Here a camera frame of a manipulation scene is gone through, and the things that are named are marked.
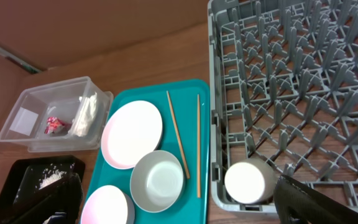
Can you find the white napkin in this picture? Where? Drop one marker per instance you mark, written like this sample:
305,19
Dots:
81,126

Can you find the clear plastic bin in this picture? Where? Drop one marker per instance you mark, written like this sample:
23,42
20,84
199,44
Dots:
26,122

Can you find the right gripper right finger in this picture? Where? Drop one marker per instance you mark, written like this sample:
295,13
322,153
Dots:
297,203

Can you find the wooden chopstick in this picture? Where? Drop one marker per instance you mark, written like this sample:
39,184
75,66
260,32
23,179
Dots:
183,157
198,147

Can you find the grey bowl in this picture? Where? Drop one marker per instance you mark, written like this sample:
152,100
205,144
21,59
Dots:
157,181

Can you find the grey dish rack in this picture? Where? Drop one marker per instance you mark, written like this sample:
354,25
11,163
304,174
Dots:
284,89

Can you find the white rice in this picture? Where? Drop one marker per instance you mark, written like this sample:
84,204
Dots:
50,175

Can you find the black tray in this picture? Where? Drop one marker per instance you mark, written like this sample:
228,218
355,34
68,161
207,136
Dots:
24,175

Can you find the teal serving tray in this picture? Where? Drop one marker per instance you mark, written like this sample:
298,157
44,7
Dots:
189,208

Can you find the large white plate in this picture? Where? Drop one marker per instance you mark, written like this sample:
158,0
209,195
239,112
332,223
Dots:
133,131

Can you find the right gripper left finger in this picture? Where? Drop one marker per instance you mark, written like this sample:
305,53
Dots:
64,195

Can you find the red sauce packet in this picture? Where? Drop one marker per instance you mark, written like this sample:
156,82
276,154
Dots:
55,125

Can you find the small white cup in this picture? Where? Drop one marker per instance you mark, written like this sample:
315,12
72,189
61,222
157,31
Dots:
250,181

